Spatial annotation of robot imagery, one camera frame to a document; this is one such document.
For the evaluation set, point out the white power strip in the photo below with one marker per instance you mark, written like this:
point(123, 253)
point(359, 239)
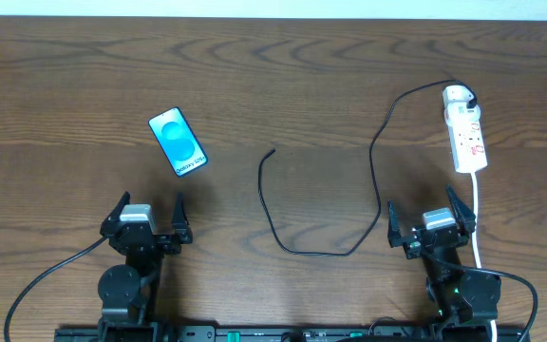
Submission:
point(467, 145)

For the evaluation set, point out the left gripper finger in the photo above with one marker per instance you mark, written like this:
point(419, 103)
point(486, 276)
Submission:
point(114, 215)
point(179, 221)

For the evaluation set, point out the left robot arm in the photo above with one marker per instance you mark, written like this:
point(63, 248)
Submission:
point(128, 291)

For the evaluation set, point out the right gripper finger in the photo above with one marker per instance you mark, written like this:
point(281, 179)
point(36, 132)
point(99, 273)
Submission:
point(393, 232)
point(463, 215)

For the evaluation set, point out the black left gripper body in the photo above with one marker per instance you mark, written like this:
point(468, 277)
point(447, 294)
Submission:
point(145, 236)

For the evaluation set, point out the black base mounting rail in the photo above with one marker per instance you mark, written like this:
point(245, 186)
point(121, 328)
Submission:
point(197, 333)

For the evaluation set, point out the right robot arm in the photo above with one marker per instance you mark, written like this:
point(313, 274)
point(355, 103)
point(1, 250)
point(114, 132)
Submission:
point(467, 300)

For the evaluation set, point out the blue screen Galaxy smartphone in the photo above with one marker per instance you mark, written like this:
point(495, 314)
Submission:
point(178, 142)

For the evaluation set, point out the white USB charger adapter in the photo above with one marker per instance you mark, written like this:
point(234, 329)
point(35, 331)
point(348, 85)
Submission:
point(459, 94)

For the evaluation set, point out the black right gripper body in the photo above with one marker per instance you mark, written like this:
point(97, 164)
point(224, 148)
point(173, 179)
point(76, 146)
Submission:
point(435, 238)

